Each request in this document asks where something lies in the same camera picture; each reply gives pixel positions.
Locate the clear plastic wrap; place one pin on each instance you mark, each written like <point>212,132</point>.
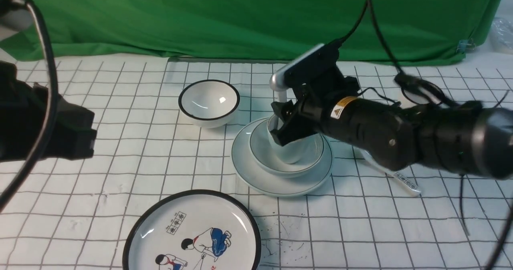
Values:
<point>502,35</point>

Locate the white grid tablecloth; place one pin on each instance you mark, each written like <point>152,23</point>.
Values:
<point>77,214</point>

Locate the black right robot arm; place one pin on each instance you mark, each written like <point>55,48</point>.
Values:
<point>467,139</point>

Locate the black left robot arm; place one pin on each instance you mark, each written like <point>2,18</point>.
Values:
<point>22,112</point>

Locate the black-rimmed illustrated plate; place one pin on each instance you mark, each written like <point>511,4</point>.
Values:
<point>194,230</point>

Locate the green backdrop cloth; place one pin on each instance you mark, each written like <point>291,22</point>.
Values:
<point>419,32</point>

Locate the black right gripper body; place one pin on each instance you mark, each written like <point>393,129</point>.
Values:
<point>318,94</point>

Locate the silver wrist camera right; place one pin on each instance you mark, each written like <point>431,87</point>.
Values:
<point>305,67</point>

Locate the black-rimmed white bowl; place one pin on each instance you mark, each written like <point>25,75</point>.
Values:
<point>209,103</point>

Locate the metal clip on backdrop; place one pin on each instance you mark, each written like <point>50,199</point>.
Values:
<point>465,45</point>

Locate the grey-rimmed white cup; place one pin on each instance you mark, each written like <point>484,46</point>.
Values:
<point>290,153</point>

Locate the grey-rimmed white plate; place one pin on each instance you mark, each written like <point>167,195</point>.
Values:
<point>272,185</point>

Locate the grey-rimmed white bowl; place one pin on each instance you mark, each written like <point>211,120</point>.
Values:
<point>265,157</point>

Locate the black-rimmed white cup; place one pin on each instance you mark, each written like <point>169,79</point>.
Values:
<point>409,99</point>

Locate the white spoon with lettering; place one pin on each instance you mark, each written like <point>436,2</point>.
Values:
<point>404,181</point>

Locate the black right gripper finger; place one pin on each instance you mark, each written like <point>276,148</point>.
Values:
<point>294,126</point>

